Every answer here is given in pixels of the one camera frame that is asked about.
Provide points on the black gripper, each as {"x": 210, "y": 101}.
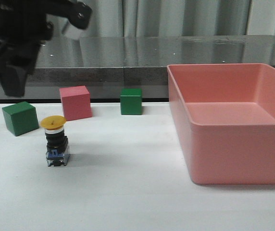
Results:
{"x": 23, "y": 26}

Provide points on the yellow push button switch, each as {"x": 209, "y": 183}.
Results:
{"x": 57, "y": 153}

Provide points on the black white robot arm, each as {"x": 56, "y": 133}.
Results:
{"x": 76, "y": 12}

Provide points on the left green wooden cube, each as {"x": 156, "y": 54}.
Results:
{"x": 20, "y": 118}

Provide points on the green wooden cube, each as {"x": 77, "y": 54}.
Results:
{"x": 20, "y": 118}
{"x": 131, "y": 102}

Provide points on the pink wooden cube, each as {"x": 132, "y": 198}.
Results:
{"x": 75, "y": 103}

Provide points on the dark grey stone counter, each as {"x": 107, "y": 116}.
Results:
{"x": 107, "y": 65}

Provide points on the grey curtain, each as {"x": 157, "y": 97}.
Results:
{"x": 171, "y": 18}

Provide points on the right green wooden cube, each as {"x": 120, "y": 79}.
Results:
{"x": 131, "y": 102}

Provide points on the pink plastic bin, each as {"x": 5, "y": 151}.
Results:
{"x": 224, "y": 116}

